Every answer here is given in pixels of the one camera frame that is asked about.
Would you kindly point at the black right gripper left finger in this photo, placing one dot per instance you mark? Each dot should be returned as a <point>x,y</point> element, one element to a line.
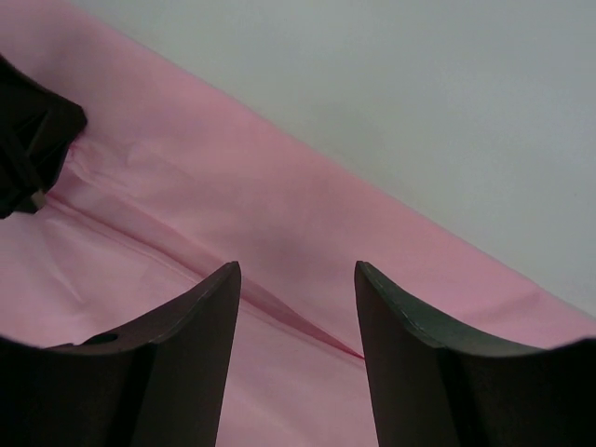
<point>157,380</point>

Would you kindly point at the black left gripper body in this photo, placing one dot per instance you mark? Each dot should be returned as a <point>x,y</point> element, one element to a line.
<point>37,128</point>

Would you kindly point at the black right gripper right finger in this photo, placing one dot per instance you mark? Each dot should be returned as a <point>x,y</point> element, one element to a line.
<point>436,381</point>

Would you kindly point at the pink t-shirt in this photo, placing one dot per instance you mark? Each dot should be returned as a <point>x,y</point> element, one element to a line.
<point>171,179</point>

